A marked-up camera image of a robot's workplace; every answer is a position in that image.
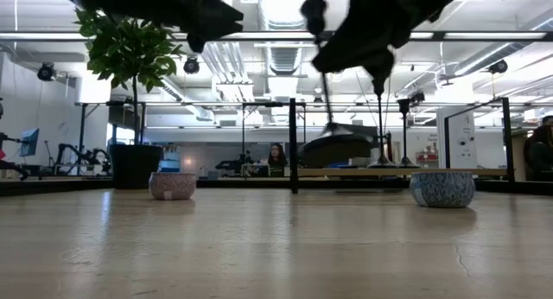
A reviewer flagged white panel board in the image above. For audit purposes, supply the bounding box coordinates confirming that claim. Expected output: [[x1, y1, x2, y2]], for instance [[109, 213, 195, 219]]
[[435, 106, 479, 169]]

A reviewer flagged green potted plant black pot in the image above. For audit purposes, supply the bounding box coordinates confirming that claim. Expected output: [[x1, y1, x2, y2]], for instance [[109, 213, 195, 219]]
[[73, 7, 185, 190]]

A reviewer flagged small blue screen monitor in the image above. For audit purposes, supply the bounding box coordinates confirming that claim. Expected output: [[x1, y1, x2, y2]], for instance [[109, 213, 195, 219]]
[[19, 127, 41, 158]]

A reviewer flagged black ceiling spotlight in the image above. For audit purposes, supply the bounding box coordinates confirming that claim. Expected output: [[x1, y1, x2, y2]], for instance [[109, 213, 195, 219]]
[[408, 90, 427, 108], [182, 55, 201, 75], [36, 61, 56, 82], [489, 59, 510, 75]]

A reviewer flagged black overhead light bar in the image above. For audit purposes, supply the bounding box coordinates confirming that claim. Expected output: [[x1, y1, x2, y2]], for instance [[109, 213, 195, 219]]
[[0, 29, 553, 43]]

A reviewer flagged pink patterned candle tin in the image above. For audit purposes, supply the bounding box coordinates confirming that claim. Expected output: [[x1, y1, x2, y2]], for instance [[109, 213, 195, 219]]
[[148, 172, 198, 201]]

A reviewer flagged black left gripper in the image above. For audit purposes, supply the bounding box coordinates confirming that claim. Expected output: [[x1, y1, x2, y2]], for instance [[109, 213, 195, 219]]
[[81, 0, 245, 54]]

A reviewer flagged blue storage crate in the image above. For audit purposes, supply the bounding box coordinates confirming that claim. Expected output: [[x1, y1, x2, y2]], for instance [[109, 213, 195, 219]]
[[158, 150, 181, 174]]

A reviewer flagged black monitor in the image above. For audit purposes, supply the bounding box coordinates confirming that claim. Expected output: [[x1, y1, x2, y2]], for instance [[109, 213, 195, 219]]
[[365, 124, 381, 158]]

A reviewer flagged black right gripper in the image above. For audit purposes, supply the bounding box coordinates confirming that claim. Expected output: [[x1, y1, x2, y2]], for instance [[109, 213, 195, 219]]
[[311, 0, 433, 97]]

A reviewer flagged blue patterned candle tin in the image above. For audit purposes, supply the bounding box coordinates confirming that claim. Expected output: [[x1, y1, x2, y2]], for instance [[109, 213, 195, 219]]
[[409, 172, 476, 209]]

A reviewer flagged person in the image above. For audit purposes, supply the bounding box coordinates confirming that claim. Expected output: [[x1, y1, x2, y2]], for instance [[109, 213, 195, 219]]
[[523, 115, 553, 182], [266, 142, 289, 178]]

